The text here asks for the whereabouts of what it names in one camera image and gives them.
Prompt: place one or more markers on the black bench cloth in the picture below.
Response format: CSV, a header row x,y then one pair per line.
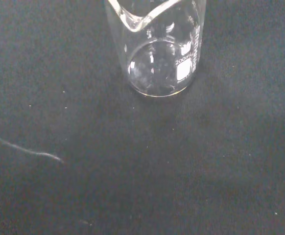
x,y
142,147

